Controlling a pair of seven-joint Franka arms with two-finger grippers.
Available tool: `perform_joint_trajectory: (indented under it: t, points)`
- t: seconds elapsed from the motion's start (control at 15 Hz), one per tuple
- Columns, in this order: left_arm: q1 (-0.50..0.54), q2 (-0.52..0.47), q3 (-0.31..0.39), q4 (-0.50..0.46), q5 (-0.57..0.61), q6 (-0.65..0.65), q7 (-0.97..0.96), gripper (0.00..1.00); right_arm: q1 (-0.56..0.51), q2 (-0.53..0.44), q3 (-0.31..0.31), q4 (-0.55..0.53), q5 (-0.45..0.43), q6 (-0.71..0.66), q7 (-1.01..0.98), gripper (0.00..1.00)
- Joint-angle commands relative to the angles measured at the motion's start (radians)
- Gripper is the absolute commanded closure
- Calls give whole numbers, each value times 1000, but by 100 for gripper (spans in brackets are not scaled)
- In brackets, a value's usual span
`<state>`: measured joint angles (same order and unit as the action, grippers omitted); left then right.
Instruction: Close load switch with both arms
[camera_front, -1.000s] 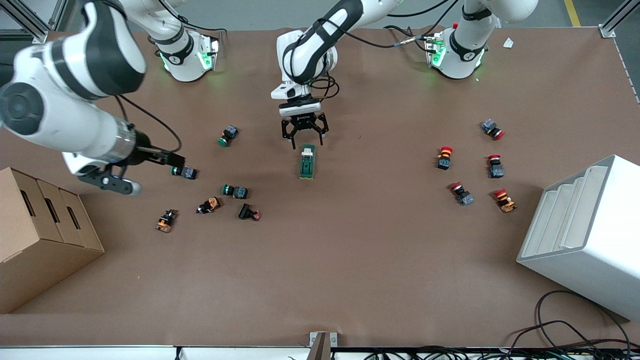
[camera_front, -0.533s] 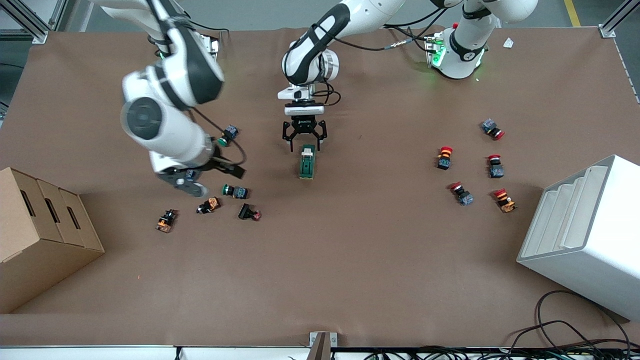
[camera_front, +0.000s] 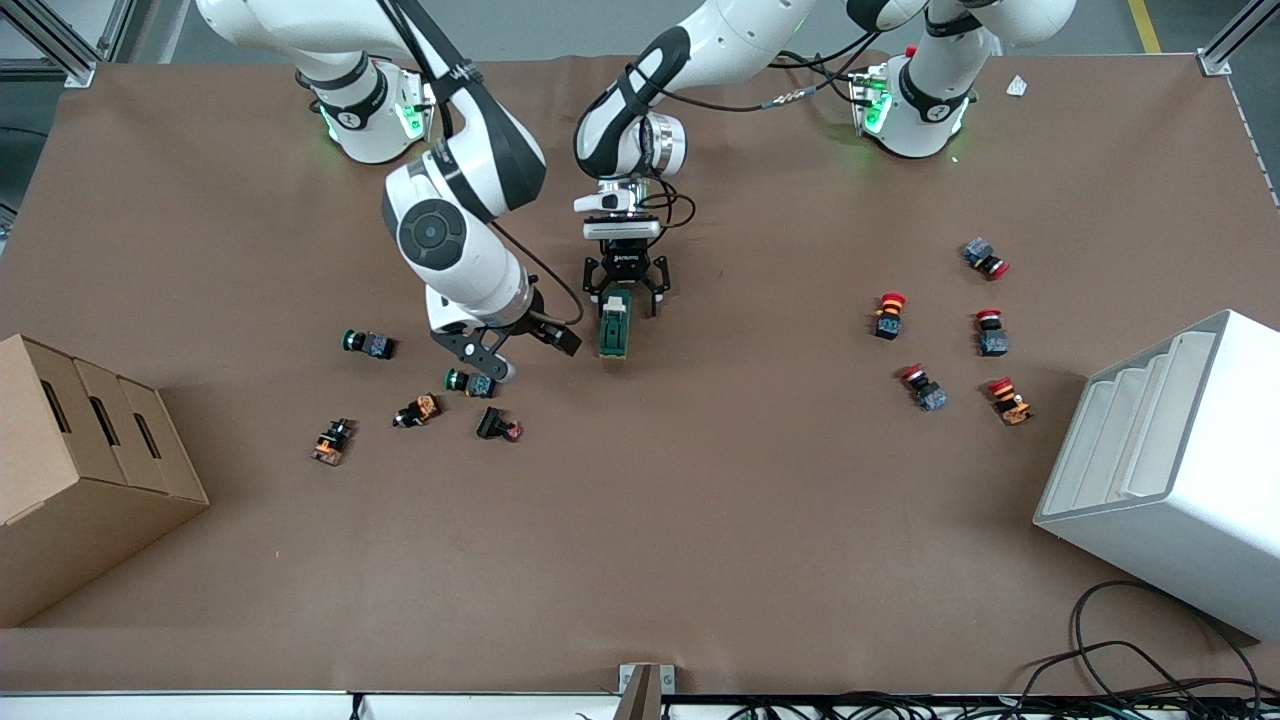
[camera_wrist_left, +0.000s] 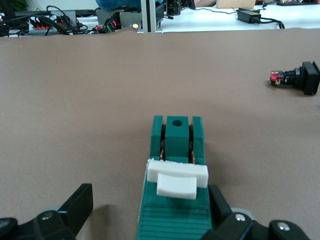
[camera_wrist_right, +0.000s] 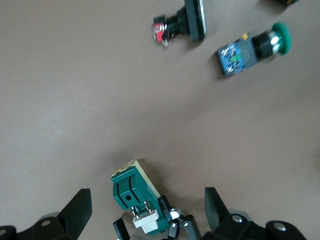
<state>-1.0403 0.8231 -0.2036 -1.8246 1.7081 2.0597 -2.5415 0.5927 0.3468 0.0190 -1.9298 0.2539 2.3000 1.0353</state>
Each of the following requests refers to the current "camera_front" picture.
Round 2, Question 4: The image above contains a grey metal mount bracket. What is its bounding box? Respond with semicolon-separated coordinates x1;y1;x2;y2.
619;663;676;720

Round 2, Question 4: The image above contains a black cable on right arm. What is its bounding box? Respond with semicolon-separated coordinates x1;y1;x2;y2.
375;0;586;326

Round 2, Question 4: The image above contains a black selector switch orange body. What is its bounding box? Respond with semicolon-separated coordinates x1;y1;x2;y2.
392;393;443;430

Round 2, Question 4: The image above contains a brown paper table cover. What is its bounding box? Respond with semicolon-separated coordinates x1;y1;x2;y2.
0;50;1280;696

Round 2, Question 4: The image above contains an aluminium frame profile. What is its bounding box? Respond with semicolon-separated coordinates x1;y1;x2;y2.
0;0;136;89
1198;0;1280;79

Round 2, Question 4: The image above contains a white stepped rack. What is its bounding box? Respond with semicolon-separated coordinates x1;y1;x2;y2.
1033;309;1280;643

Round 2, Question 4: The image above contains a brown cardboard box with slots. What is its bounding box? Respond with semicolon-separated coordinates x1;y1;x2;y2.
0;333;211;629

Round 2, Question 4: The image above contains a black switch with orange latch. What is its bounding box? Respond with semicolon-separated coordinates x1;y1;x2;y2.
311;418;357;467

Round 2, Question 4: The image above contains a thin black floor cable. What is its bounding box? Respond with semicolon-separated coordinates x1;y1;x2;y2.
1018;640;1280;701

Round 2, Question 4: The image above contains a black looped floor cable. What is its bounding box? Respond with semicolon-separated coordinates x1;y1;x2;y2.
1068;580;1263;701

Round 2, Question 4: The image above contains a black tangled floor cable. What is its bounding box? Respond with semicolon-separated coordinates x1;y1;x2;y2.
730;690;1001;720

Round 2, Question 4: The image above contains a green terminal block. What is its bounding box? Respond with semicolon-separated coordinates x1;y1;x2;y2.
598;288;635;360

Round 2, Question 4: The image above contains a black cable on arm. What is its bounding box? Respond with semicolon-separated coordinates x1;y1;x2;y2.
375;0;586;326
625;30;901;236

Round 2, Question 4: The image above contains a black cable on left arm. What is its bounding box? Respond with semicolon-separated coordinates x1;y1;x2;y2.
625;30;901;236

